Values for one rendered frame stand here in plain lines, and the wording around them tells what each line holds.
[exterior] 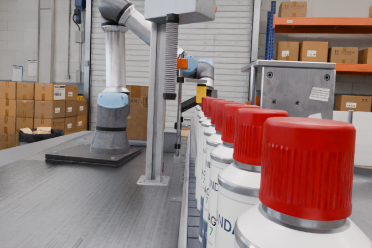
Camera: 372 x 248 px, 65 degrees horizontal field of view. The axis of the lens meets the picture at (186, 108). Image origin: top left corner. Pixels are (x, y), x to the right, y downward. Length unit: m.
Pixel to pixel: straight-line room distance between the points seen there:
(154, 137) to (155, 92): 0.13
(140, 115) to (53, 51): 5.17
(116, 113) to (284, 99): 0.81
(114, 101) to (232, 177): 0.98
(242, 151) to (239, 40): 5.18
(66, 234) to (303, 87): 0.47
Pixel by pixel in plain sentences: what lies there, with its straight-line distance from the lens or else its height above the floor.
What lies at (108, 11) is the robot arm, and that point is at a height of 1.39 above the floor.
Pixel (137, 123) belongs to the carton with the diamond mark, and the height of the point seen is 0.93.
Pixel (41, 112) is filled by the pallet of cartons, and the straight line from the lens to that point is 4.63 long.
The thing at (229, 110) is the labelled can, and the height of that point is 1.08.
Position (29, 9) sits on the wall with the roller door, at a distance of 7.00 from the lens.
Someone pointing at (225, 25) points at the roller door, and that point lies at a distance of 5.40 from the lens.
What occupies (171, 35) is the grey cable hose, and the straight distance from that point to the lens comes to 0.74.
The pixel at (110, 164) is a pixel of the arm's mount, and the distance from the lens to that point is 1.05.
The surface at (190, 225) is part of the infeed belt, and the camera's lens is 0.51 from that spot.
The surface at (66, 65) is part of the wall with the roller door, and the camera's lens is 6.36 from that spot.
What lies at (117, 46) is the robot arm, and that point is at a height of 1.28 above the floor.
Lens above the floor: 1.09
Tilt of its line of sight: 3 degrees down
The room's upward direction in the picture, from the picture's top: 3 degrees clockwise
